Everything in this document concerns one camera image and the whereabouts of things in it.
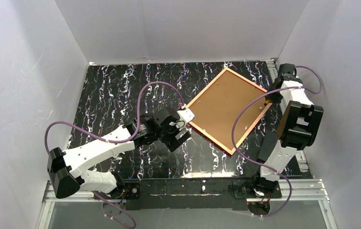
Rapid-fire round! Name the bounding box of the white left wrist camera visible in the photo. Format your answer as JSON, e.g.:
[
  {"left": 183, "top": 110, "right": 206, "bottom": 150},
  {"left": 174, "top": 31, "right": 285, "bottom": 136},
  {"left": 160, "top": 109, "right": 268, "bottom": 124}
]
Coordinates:
[{"left": 176, "top": 108, "right": 195, "bottom": 130}]

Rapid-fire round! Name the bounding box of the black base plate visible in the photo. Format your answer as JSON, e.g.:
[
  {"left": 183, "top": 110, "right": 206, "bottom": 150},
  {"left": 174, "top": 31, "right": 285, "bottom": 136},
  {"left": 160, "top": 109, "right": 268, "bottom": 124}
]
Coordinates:
[{"left": 108, "top": 177, "right": 281, "bottom": 210}]

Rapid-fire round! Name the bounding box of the red picture frame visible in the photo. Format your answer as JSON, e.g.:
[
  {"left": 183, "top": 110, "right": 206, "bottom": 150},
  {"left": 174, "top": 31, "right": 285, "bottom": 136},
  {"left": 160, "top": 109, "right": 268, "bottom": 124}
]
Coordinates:
[{"left": 187, "top": 68, "right": 271, "bottom": 156}]

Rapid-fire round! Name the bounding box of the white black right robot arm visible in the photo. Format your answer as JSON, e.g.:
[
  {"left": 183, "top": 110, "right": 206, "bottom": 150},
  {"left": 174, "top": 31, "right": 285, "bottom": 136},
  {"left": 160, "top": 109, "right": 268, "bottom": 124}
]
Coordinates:
[{"left": 253, "top": 63, "right": 324, "bottom": 195}]

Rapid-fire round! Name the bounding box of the dark grey card sheet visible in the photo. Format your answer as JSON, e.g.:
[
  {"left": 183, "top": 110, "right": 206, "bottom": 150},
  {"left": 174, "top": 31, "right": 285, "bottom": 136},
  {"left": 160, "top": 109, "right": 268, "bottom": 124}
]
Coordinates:
[{"left": 256, "top": 131, "right": 275, "bottom": 163}]

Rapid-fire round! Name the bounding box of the aluminium rail front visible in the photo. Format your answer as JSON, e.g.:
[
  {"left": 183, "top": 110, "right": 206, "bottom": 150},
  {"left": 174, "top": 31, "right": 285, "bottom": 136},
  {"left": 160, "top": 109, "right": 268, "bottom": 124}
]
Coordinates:
[{"left": 37, "top": 178, "right": 337, "bottom": 229}]

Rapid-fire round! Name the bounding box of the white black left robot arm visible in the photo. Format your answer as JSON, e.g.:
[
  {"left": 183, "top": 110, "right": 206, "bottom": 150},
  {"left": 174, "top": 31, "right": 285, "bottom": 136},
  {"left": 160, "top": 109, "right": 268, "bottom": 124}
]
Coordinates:
[{"left": 47, "top": 107, "right": 195, "bottom": 199}]

